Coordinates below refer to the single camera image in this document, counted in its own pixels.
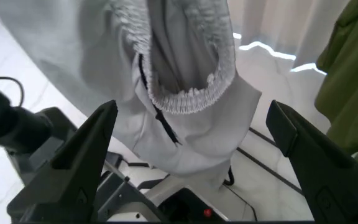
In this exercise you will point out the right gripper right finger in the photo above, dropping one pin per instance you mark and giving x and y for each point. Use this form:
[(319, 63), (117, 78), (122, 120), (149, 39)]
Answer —
[(331, 180)]

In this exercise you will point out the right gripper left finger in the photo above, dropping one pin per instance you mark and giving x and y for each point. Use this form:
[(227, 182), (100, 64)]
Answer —
[(70, 180)]

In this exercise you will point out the white curtain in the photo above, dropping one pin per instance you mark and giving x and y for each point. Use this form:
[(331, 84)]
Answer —
[(275, 25)]

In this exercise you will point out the black clothes rack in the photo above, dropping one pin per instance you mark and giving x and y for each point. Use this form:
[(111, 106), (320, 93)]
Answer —
[(269, 168)]

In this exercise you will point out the pale grey garment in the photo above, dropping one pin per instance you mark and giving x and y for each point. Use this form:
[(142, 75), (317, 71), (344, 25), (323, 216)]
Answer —
[(197, 133)]

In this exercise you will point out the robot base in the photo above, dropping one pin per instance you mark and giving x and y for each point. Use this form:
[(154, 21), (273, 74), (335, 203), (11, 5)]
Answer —
[(154, 199)]

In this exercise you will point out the green printed garment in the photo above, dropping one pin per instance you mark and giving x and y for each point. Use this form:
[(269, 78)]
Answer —
[(350, 93)]

